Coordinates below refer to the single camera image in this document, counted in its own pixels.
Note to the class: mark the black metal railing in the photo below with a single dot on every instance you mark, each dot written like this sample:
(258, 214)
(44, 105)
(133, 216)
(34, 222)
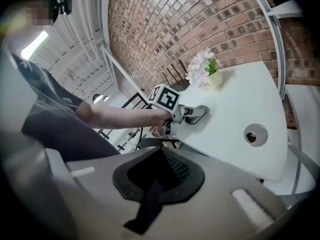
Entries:
(135, 97)

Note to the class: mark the black pendant lamp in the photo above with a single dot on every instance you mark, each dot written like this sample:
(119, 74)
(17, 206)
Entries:
(97, 98)
(106, 98)

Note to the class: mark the long ceiling light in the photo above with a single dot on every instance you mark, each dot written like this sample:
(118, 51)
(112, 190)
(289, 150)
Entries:
(33, 45)

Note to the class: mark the person's torso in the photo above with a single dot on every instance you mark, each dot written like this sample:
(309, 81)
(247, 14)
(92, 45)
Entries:
(55, 124)

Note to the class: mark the person's head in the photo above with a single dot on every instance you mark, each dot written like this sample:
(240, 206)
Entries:
(40, 11)

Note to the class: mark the pale pink flowers in pot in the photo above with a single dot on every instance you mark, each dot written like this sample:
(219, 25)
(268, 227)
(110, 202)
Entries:
(202, 66)

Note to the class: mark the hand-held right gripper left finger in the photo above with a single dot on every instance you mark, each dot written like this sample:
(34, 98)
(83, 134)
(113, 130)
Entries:
(95, 196)

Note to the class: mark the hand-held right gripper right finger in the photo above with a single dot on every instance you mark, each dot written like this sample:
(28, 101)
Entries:
(212, 209)

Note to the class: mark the black head camera rig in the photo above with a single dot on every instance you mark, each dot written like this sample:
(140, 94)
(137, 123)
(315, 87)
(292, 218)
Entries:
(66, 2)

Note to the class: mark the black router with antennas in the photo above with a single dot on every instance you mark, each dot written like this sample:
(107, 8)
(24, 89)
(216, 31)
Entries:
(180, 85)

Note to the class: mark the person's left forearm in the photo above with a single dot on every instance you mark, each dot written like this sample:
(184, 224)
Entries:
(125, 116)

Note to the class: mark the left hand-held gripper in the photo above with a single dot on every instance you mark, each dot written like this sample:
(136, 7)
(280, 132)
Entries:
(166, 99)

